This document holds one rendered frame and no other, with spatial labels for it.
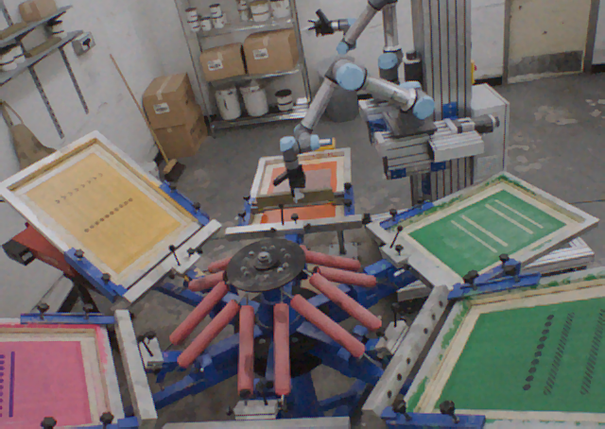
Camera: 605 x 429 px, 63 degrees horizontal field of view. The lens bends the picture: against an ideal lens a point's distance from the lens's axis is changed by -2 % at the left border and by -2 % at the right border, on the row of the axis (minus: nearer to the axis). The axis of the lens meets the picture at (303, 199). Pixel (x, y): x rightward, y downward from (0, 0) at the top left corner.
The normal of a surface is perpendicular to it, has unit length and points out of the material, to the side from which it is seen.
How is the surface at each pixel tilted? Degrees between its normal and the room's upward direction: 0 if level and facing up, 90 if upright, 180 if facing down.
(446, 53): 90
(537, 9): 90
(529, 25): 90
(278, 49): 90
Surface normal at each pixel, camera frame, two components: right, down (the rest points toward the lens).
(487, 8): -0.07, 0.55
